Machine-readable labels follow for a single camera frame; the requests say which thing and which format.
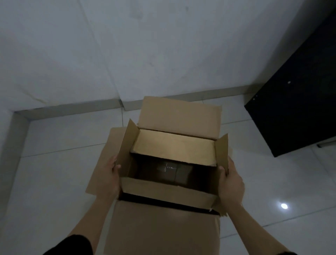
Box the person's right hand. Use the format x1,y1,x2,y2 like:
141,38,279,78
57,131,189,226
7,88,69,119
218,157,245,208

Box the person's right forearm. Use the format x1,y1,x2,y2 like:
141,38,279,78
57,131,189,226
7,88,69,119
223,202,283,255

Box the person's left hand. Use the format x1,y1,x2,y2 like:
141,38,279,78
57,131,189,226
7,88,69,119
97,155,122,202

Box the person's left forearm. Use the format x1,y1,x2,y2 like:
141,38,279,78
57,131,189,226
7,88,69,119
63,197,119,243

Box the black cabinet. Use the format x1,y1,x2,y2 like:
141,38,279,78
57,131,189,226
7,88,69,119
244,7,336,158

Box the brown cardboard box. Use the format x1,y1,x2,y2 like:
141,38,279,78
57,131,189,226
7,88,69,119
115,96,229,211

